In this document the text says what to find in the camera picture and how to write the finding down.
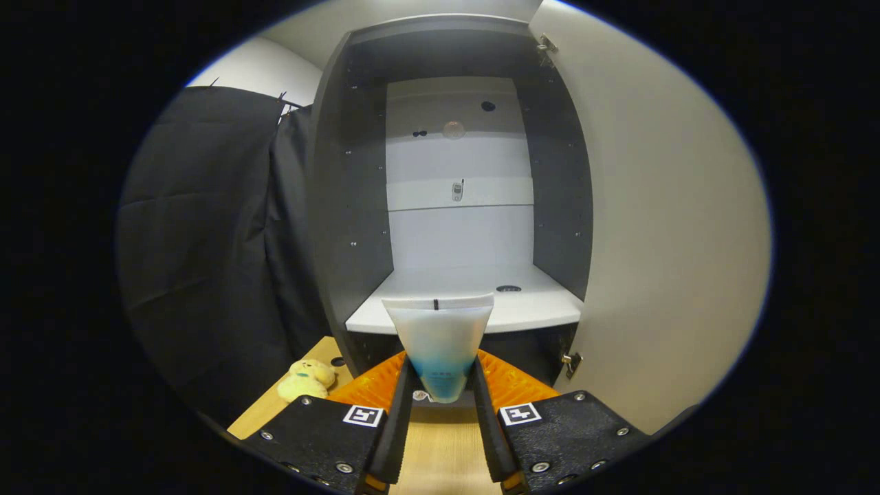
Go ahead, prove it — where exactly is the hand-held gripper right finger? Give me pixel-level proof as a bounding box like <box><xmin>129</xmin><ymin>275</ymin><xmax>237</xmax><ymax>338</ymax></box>
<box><xmin>471</xmin><ymin>349</ymin><xmax>652</xmax><ymax>495</ymax></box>

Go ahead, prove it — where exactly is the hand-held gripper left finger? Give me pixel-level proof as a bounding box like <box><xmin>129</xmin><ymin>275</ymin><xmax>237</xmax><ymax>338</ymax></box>
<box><xmin>244</xmin><ymin>352</ymin><xmax>418</xmax><ymax>495</ymax></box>

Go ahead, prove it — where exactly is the white and blue tube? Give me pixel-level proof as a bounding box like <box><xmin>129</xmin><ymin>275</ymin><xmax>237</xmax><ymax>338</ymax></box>
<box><xmin>382</xmin><ymin>294</ymin><xmax>496</xmax><ymax>404</ymax></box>

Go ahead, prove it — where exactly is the yellow plush toy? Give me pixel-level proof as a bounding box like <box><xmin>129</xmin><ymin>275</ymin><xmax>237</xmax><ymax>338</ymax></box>
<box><xmin>277</xmin><ymin>358</ymin><xmax>337</xmax><ymax>404</ymax></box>

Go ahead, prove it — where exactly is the white cabinet shelf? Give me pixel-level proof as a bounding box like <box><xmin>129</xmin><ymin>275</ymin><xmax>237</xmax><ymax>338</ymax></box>
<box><xmin>345</xmin><ymin>265</ymin><xmax>584</xmax><ymax>336</ymax></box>

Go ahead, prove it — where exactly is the dark grey cabinet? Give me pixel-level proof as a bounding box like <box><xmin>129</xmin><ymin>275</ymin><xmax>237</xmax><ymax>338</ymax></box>
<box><xmin>306</xmin><ymin>14</ymin><xmax>595</xmax><ymax>386</ymax></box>

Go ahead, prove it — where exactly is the black backdrop cloth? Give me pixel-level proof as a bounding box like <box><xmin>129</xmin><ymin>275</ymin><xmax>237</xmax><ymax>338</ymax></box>
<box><xmin>115</xmin><ymin>86</ymin><xmax>331</xmax><ymax>427</ymax></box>

